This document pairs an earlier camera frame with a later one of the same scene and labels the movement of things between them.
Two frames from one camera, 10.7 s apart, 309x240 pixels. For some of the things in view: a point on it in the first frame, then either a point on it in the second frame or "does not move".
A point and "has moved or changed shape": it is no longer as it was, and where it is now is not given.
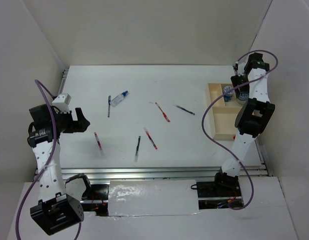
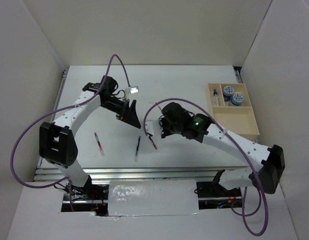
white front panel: [153, 197] does not move
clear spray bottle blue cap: [115, 100] has moved or changed shape
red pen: [150, 138] does not move
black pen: [136, 155] does not move
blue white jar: [228, 96] does not move
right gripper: [236, 80] -> [165, 132]
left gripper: [79, 126] -> [129, 114]
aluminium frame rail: [156, 173] does not move
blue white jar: [243, 97] -> [237, 99]
